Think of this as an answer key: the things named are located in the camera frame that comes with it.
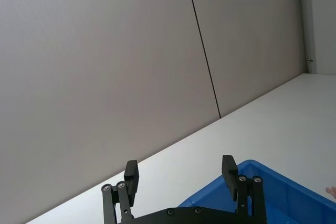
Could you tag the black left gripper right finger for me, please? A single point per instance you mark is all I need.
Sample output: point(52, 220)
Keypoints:
point(230, 179)

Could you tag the blue plastic bin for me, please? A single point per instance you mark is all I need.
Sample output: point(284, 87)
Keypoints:
point(288, 203)

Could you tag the person's hand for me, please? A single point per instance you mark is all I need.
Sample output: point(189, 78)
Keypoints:
point(331, 192)

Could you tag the pale grey vertical post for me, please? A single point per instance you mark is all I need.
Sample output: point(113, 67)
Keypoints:
point(305, 24)

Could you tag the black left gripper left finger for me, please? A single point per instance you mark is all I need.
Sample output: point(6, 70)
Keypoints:
point(131, 182)

